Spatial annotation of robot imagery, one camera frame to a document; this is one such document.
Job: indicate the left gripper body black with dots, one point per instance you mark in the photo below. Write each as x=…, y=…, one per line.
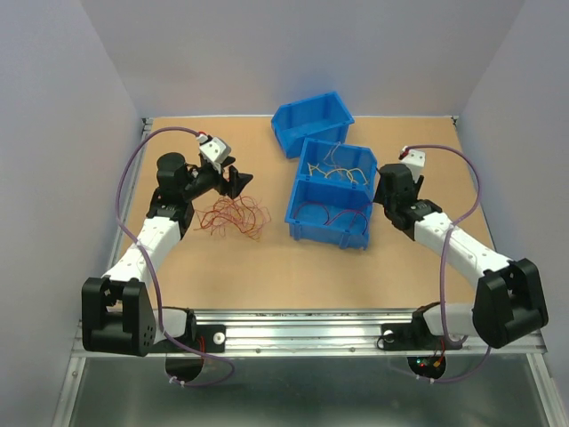
x=204, y=179

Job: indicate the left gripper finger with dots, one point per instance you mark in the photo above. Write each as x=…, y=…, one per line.
x=236, y=182
x=229, y=160

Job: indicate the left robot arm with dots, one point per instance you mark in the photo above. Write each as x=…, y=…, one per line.
x=117, y=314

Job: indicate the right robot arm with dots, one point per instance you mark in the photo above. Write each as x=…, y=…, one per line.
x=509, y=301

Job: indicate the blue bin double front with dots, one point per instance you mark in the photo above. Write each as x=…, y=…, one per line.
x=332, y=194

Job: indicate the blue bin rear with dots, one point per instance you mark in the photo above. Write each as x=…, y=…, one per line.
x=323, y=117

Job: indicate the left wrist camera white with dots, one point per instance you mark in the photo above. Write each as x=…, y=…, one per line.
x=213, y=150

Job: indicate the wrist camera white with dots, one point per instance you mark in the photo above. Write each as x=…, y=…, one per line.
x=213, y=150
x=414, y=160

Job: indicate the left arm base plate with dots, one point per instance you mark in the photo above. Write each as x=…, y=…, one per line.
x=190, y=369

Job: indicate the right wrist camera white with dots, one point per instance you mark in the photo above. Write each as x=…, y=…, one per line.
x=414, y=160

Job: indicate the aluminium rail frame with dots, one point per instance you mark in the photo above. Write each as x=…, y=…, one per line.
x=303, y=317

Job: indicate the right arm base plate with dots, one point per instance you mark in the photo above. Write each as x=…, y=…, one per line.
x=429, y=351

